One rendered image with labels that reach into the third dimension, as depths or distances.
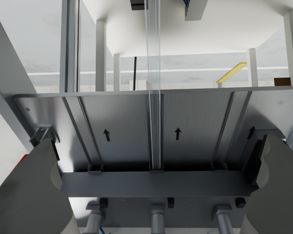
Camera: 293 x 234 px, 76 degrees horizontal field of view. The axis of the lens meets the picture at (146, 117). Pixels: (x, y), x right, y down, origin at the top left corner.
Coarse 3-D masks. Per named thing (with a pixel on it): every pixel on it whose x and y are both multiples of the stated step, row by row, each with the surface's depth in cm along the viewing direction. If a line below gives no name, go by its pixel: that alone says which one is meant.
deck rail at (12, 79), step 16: (0, 32) 23; (0, 48) 23; (0, 64) 23; (16, 64) 26; (0, 80) 23; (16, 80) 26; (0, 96) 23; (0, 112) 25; (16, 112) 26; (16, 128) 27
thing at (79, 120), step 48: (48, 96) 25; (96, 96) 25; (144, 96) 24; (192, 96) 24; (240, 96) 24; (288, 96) 24; (96, 144) 31; (144, 144) 31; (192, 144) 30; (240, 144) 30
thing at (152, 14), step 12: (144, 0) 16; (156, 0) 16; (156, 12) 17; (156, 24) 18; (156, 36) 18; (156, 48) 19; (156, 60) 20; (156, 72) 21; (156, 84) 22; (156, 96) 23; (156, 108) 24; (156, 120) 26; (156, 132) 27; (156, 144) 29; (156, 156) 31; (156, 168) 33
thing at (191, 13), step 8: (136, 0) 48; (184, 0) 53; (192, 0) 51; (200, 0) 51; (136, 8) 51; (144, 8) 51; (184, 8) 60; (192, 8) 54; (200, 8) 54; (192, 16) 57; (200, 16) 57
